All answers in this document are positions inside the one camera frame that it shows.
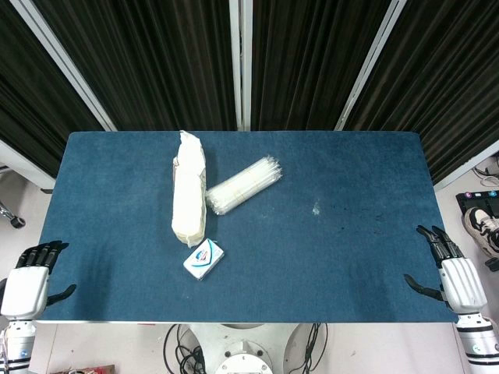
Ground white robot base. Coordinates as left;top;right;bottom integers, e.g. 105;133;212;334
177;323;313;374

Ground office chair caster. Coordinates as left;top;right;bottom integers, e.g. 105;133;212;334
0;200;27;229

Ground black white sneaker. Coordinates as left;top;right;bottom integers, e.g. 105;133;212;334
463;206;499;258

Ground white cable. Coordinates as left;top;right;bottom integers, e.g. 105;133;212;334
472;153;499;188

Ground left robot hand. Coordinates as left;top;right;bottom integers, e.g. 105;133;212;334
0;240;77;317

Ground small white blue soap box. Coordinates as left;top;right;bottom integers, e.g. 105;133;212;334
182;238;225;281

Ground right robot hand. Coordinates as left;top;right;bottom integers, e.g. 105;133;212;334
403;224;488;316

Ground blue felt table cover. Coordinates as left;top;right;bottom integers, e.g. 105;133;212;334
34;130;460;324

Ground black cables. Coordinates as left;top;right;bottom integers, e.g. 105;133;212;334
162;323;207;374

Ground black device with buttons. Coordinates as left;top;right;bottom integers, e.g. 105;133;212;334
455;189;499;219

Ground long white wrapped package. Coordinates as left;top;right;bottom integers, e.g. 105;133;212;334
171;130;210;249

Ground white frame post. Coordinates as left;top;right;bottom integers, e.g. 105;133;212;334
9;0;118;132
228;0;253;132
334;0;409;132

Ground clear straw bundle pack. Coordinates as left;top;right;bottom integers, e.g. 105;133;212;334
205;154;283;216

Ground black pleated curtain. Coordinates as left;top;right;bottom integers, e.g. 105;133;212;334
0;0;499;184

